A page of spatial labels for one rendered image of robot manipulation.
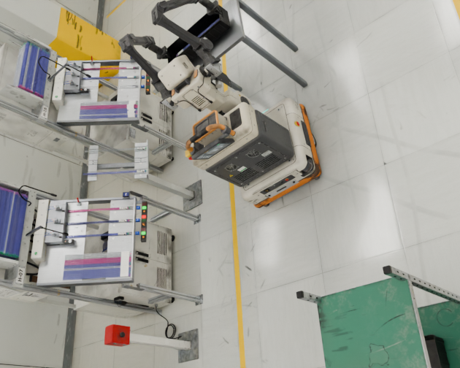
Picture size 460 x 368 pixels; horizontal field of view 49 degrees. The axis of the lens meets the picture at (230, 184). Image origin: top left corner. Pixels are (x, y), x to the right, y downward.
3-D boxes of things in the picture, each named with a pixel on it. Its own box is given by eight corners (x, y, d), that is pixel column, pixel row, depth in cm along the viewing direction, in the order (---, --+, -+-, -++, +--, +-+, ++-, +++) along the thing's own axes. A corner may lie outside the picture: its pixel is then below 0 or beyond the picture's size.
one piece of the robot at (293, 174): (303, 174, 362) (296, 171, 356) (259, 198, 384) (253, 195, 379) (302, 171, 363) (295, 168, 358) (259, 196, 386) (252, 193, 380)
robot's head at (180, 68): (188, 76, 330) (174, 57, 328) (167, 93, 342) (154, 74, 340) (198, 71, 342) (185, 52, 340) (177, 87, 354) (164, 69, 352)
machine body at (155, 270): (177, 230, 473) (122, 212, 432) (177, 304, 440) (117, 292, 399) (133, 250, 511) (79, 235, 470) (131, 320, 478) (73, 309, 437)
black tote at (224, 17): (178, 70, 399) (168, 64, 392) (177, 55, 408) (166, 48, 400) (231, 27, 368) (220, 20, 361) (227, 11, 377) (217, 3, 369)
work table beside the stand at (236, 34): (307, 85, 414) (242, 36, 361) (244, 127, 452) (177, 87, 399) (297, 46, 437) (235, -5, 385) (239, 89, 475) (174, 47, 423)
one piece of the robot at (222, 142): (244, 138, 334) (225, 138, 315) (207, 162, 353) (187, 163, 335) (238, 123, 336) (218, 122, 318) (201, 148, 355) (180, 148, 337)
